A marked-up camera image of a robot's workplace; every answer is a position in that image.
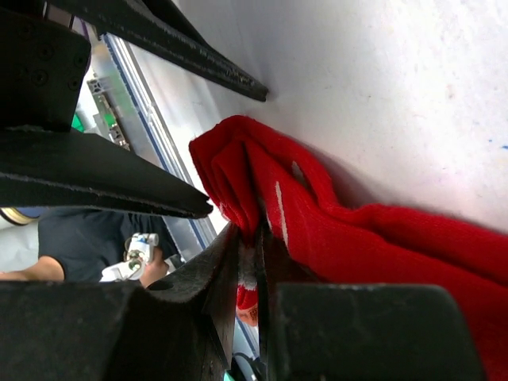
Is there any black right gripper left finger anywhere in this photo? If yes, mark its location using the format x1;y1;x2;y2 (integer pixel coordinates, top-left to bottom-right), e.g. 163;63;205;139
1;226;238;380

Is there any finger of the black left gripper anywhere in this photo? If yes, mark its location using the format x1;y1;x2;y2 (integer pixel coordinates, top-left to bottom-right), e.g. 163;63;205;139
51;0;268;102

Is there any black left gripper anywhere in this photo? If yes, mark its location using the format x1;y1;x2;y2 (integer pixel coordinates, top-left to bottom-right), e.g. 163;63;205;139
1;1;213;219

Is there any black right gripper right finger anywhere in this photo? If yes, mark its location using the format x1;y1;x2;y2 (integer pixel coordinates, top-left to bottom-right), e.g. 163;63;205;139
255;225;487;380

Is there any red sock with bear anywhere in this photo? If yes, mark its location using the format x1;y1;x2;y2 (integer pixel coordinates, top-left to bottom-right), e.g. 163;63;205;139
189;115;507;380

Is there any person in dark shirt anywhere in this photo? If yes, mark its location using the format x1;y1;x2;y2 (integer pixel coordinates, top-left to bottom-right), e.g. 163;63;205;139
1;207;181;287

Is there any aluminium table rail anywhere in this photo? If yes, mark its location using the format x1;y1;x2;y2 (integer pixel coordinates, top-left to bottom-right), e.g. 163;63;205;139
85;33;263;358

